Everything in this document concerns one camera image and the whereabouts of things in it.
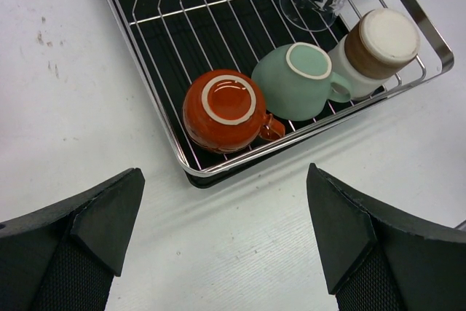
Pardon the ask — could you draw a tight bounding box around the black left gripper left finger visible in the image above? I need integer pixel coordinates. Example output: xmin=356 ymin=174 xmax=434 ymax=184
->
xmin=1 ymin=168 xmax=145 ymax=310

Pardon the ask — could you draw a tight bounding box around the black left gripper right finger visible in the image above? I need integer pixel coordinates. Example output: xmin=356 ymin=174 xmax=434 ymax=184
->
xmin=307 ymin=164 xmax=465 ymax=310

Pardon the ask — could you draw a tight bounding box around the small mint green cup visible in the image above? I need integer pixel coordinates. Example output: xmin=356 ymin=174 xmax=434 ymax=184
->
xmin=252 ymin=42 xmax=353 ymax=121

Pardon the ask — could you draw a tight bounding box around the red orange glazed cup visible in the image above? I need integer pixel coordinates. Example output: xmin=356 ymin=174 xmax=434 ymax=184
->
xmin=182 ymin=69 xmax=285 ymax=154

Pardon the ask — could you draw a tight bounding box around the white and brown cup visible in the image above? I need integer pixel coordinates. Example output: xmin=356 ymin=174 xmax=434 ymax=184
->
xmin=328 ymin=8 xmax=421 ymax=100

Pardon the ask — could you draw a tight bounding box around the black drip tray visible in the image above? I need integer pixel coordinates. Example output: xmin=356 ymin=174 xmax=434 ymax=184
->
xmin=92 ymin=0 xmax=387 ymax=190

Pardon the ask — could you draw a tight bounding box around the chrome wire dish rack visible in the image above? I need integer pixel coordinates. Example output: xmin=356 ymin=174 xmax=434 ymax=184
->
xmin=89 ymin=0 xmax=456 ymax=176

